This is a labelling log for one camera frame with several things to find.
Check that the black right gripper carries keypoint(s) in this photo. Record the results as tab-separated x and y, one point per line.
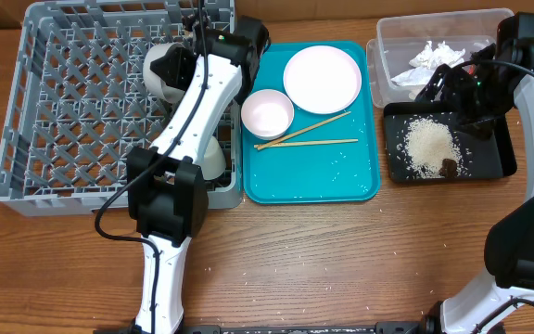
455	86

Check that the brown food scrap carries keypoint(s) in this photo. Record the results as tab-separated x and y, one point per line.
449	169

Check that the pile of white rice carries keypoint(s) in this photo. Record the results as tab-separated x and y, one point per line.
424	144

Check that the black food waste tray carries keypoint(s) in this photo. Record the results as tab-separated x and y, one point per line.
491	158

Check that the lower wooden chopstick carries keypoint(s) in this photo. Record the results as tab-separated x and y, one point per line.
306	143

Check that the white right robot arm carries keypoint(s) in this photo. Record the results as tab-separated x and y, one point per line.
507	281

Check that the white napkin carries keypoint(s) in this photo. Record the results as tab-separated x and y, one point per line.
424	64

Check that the large pink plate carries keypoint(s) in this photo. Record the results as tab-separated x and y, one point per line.
322	79

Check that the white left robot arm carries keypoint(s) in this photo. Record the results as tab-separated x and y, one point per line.
168	197

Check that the white green bowl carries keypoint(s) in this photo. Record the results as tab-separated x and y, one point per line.
153	83

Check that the clear plastic waste bin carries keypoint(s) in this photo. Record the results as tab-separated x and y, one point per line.
408	49

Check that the cream paper cup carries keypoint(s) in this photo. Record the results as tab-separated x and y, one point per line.
213	164

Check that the wooden chopstick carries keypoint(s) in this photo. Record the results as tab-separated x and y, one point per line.
306	143
301	131

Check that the grey dishwasher rack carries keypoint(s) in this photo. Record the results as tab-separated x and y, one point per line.
78	102

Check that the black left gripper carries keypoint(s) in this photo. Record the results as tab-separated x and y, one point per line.
181	59

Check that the upper wooden chopstick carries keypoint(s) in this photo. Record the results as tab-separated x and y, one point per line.
301	131

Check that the small pink bowl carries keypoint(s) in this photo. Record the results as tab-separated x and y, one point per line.
267	114

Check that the teal serving tray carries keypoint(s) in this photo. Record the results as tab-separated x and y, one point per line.
347	170

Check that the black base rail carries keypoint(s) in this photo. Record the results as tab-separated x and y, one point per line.
391	327

